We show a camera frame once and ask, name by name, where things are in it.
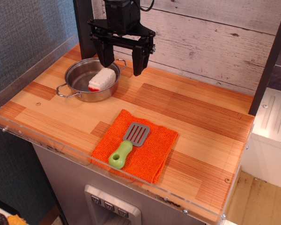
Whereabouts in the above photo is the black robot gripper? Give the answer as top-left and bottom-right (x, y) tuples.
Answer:
(88, 0), (155, 76)

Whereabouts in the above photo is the green handled grey spatula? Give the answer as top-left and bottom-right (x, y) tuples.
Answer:
(108, 122), (150, 169)

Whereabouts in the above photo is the silver metal pot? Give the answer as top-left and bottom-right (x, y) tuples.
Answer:
(56, 58), (127, 102)

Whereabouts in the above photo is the clear acrylic table guard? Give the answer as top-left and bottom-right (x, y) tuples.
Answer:
(0, 32), (260, 224)

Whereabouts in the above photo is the grey toy fridge dispenser panel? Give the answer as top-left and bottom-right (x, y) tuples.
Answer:
(84, 184), (142, 225)

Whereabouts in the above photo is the white toy sink cabinet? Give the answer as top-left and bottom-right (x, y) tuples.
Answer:
(241, 88), (281, 187)

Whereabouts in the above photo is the yellow black object corner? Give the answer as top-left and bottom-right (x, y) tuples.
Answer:
(0, 213), (27, 225)

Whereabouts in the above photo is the black cable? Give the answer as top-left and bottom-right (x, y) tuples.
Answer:
(138, 0), (155, 12)

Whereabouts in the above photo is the dark vertical frame post left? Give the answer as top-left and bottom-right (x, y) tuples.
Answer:
(73, 0), (96, 59)

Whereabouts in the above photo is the dark vertical frame post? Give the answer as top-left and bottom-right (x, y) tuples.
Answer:
(73, 0), (96, 59)
(248, 23), (281, 116)

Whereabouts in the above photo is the dark vertical frame post right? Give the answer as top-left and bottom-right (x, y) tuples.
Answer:
(248, 23), (281, 116)

